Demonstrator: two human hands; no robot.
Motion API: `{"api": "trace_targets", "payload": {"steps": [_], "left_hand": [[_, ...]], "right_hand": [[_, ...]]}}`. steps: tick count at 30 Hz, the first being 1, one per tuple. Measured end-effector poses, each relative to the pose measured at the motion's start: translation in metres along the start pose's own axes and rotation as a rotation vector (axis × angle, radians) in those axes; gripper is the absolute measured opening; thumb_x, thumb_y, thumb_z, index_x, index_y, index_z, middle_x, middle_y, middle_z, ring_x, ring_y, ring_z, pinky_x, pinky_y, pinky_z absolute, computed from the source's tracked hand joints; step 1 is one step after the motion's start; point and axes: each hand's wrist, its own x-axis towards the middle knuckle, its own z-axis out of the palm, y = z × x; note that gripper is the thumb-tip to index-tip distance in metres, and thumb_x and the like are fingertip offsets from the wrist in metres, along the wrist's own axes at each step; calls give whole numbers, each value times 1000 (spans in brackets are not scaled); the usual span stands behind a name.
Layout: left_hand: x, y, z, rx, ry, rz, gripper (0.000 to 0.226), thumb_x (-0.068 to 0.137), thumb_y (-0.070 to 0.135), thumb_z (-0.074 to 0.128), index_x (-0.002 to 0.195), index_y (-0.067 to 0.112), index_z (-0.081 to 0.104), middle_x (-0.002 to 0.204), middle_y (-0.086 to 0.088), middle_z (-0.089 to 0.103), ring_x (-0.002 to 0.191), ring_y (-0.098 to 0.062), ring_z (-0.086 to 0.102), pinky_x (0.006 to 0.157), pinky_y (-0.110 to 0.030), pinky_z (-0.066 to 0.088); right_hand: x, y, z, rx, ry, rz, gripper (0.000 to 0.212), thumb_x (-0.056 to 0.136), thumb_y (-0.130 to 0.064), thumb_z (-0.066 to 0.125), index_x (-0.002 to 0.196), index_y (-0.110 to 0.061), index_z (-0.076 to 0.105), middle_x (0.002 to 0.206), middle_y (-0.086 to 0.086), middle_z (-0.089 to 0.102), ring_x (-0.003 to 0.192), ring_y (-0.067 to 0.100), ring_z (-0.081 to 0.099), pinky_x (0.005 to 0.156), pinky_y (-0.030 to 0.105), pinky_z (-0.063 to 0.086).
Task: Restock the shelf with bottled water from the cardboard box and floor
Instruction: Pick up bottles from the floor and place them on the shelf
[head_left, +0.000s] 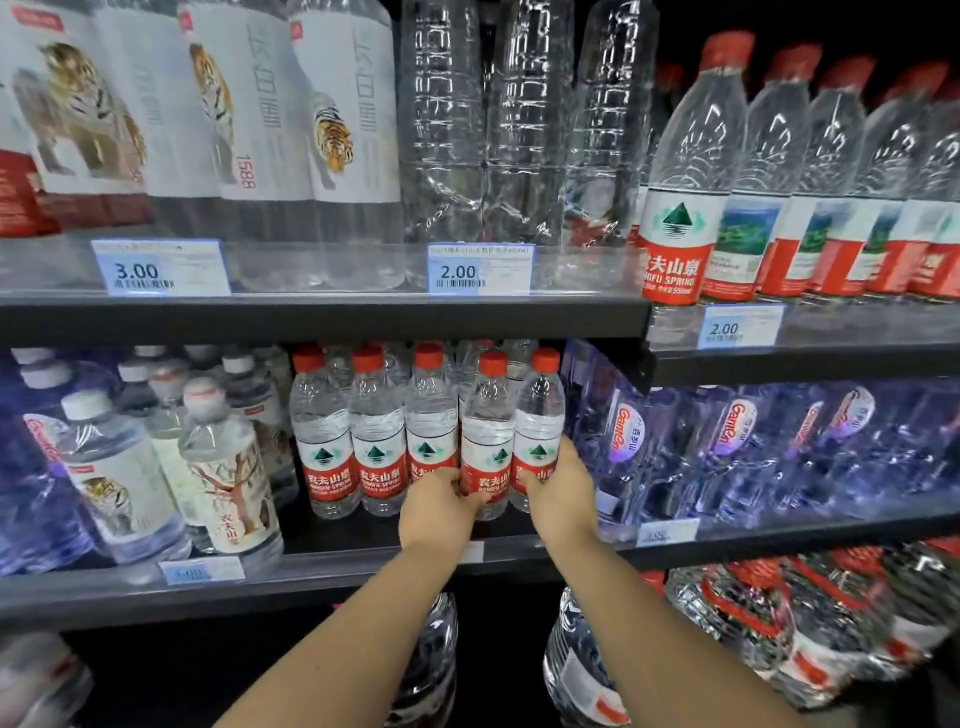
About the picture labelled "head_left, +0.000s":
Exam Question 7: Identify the person's left forearm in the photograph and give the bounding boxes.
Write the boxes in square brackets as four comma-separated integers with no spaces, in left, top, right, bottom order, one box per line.
[213,539,459,728]

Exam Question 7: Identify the row of red-cap water bottles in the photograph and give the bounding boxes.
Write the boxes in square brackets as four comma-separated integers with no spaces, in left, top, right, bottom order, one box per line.
[288,338,538,520]

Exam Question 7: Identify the large red-handled water jug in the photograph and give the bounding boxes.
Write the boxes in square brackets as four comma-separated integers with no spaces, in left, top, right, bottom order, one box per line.
[383,592,460,728]

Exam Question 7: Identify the cluster of white-capped print bottles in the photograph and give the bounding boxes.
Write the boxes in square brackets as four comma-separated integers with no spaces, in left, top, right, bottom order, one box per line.
[58,343,301,579]

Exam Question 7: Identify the person's right forearm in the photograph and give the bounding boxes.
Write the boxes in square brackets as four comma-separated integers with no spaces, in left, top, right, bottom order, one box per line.
[551,532,811,728]

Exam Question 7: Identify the clear ribbed tall bottle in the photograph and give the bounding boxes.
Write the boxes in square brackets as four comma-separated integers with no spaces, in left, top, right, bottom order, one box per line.
[483,0,579,249]
[562,0,661,249]
[397,0,489,290]

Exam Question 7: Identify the row of red-label large bottles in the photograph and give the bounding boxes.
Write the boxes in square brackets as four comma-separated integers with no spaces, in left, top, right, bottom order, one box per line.
[628,29,960,307]
[0,74,61,240]

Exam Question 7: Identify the large jugs group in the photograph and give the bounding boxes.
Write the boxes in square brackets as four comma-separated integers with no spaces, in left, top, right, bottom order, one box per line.
[543,536,960,728]

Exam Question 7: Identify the person's left hand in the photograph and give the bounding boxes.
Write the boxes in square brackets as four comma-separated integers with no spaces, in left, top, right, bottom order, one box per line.
[397,466,493,562]

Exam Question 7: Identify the person's right hand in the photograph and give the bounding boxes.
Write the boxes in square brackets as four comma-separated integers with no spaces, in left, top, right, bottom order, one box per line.
[519,434,601,554]

